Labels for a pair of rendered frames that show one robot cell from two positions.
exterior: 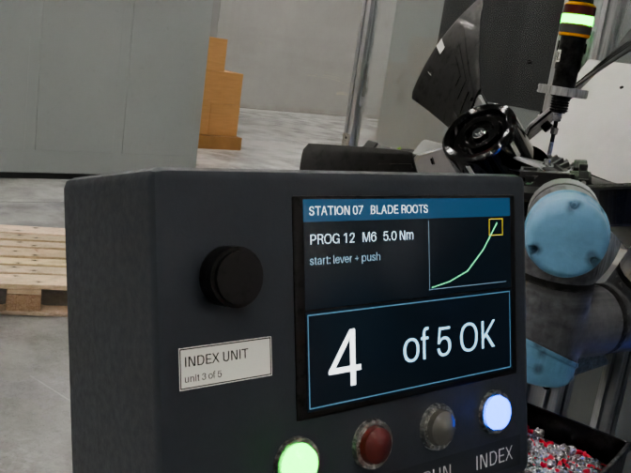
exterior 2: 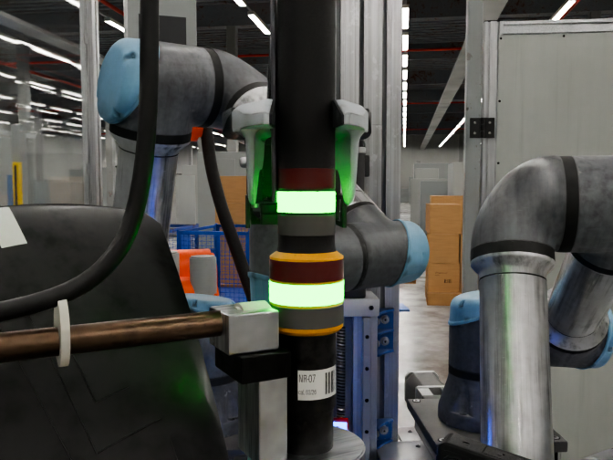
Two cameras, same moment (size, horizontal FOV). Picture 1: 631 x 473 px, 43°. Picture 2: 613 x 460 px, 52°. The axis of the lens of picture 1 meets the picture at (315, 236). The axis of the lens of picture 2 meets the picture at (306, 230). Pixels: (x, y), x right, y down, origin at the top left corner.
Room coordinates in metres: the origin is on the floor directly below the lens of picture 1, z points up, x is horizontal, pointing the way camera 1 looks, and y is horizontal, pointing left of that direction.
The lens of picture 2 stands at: (1.43, -0.06, 1.46)
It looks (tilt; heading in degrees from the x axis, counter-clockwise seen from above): 4 degrees down; 225
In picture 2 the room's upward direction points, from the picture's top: straight up
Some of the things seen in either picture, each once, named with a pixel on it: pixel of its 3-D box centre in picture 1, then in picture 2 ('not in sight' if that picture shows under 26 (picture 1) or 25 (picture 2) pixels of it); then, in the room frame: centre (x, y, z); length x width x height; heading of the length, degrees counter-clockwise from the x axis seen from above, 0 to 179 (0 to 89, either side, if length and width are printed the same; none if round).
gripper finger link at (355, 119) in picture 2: not in sight; (345, 156); (1.14, -0.32, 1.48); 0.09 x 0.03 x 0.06; 58
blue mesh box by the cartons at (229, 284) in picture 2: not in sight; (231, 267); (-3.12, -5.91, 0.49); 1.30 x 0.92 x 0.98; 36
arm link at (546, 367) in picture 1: (556, 324); not in sight; (0.78, -0.25, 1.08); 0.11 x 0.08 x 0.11; 123
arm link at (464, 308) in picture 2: not in sight; (485, 328); (0.41, -0.63, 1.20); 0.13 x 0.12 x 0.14; 123
